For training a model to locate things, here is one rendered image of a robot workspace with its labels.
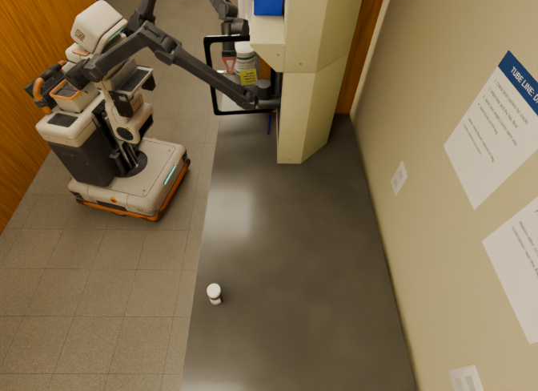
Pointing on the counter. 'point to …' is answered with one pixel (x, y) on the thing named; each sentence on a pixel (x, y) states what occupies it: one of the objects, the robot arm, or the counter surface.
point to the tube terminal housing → (314, 65)
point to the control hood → (269, 38)
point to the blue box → (268, 1)
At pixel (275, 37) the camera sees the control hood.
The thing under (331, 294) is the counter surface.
